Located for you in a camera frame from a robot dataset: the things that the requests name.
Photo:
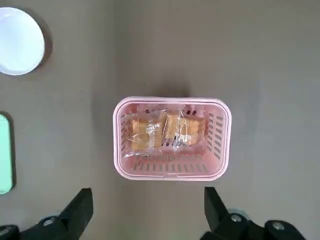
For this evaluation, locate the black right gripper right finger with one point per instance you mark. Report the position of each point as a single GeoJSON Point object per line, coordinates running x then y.
{"type": "Point", "coordinates": [232, 227]}

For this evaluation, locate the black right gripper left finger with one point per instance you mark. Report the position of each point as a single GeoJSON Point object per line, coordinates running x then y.
{"type": "Point", "coordinates": [50, 227]}

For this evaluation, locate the small pink slotted basket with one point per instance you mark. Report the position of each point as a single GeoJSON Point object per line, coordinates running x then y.
{"type": "Point", "coordinates": [175, 173]}

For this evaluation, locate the green rectangular tray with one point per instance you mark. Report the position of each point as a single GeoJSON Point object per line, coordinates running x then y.
{"type": "Point", "coordinates": [5, 150]}

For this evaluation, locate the clear-wrapped bread pack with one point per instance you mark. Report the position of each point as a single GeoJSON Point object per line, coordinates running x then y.
{"type": "Point", "coordinates": [142, 135]}
{"type": "Point", "coordinates": [185, 130]}

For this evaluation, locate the white round plate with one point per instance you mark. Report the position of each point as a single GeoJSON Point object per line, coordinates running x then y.
{"type": "Point", "coordinates": [15, 40]}

